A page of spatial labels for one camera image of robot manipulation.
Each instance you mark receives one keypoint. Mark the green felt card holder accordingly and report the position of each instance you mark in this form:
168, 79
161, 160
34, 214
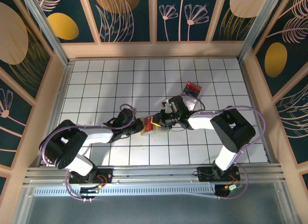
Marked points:
160, 130

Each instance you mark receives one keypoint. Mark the black VIP card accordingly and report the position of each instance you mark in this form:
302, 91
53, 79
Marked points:
191, 92

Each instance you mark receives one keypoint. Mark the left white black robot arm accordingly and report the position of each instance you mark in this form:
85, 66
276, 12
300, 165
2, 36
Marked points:
96, 135

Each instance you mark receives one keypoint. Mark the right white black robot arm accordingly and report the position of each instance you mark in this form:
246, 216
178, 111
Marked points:
199, 120

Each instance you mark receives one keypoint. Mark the red yellow card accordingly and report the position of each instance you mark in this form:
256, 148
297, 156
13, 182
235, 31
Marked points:
147, 125

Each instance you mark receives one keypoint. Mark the clear acrylic card stand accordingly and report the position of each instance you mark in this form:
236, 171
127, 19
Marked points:
190, 104

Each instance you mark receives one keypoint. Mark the left electronics board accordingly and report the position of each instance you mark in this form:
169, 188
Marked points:
87, 191

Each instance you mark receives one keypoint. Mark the electronics board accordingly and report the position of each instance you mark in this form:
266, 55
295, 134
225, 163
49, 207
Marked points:
87, 191
231, 187

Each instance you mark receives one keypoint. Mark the right electronics board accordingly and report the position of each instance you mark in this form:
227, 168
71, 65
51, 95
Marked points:
231, 187

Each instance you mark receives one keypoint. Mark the aluminium front rail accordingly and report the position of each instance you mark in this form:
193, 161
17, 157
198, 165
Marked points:
156, 172

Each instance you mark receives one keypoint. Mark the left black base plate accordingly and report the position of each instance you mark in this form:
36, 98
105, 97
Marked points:
108, 173

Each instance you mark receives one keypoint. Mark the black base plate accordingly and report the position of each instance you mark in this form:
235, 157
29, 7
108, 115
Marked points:
204, 175
108, 173

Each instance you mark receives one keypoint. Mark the left aluminium side rail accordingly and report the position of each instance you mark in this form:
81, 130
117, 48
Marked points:
57, 113

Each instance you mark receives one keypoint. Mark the aluminium side rail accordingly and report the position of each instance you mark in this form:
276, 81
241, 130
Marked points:
57, 113
258, 113

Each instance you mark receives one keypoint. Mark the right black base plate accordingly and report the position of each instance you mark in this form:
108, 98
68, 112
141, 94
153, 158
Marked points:
204, 175

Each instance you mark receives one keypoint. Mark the right aluminium side rail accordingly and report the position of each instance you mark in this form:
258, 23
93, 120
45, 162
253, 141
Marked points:
258, 113

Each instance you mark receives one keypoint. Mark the right aluminium corner post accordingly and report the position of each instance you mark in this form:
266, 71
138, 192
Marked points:
257, 29

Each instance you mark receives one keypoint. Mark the aluminium corner post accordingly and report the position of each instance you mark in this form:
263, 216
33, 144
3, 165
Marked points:
50, 32
257, 29

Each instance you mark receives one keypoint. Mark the left aluminium corner post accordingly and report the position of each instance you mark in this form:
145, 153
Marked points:
50, 32

